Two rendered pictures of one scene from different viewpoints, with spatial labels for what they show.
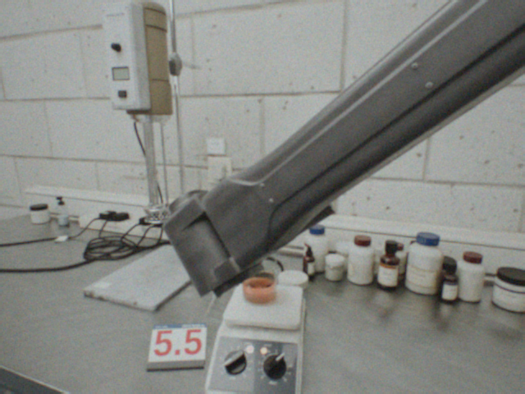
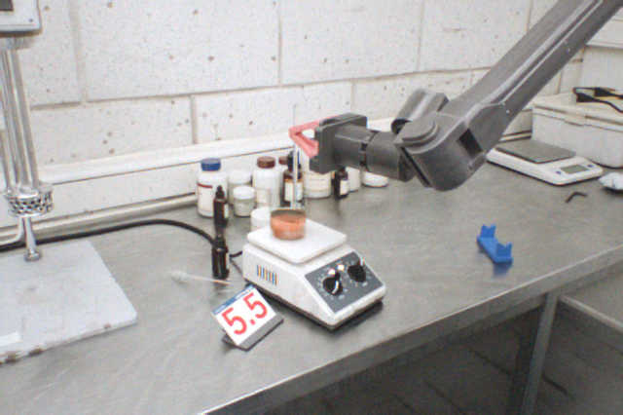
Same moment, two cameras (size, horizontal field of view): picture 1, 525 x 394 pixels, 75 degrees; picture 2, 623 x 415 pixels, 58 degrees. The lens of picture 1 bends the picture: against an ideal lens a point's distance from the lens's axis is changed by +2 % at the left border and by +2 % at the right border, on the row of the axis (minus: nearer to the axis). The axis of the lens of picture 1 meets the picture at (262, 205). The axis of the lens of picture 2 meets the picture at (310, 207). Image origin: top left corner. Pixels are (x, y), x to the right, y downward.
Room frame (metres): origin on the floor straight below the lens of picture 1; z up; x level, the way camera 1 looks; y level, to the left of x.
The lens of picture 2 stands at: (0.03, 0.66, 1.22)
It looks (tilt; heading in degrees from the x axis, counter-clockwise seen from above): 22 degrees down; 305
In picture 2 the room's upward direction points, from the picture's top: 1 degrees clockwise
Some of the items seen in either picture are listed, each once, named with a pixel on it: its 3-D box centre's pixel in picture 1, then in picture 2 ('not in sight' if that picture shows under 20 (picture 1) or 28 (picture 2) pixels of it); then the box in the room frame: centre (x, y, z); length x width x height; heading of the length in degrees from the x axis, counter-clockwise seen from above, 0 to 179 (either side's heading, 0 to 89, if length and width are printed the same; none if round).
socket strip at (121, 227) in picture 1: (127, 225); not in sight; (1.13, 0.47, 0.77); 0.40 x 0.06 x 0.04; 68
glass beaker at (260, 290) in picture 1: (257, 277); (288, 213); (0.52, 0.01, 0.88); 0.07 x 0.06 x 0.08; 143
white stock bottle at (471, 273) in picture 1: (469, 275); (348, 168); (0.69, -0.45, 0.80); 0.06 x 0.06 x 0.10
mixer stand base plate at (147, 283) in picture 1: (160, 271); (47, 290); (0.80, 0.26, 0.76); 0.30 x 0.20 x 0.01; 158
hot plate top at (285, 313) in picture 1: (265, 303); (297, 238); (0.51, 0.00, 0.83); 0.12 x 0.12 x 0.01; 81
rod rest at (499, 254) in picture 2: not in sight; (494, 242); (0.29, -0.33, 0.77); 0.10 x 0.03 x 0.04; 130
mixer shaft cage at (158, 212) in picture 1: (154, 169); (17, 127); (0.81, 0.26, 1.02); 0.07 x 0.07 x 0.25
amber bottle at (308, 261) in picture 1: (308, 260); (220, 203); (0.79, -0.11, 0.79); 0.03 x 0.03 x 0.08
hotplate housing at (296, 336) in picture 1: (262, 336); (308, 267); (0.48, 0.00, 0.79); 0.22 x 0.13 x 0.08; 171
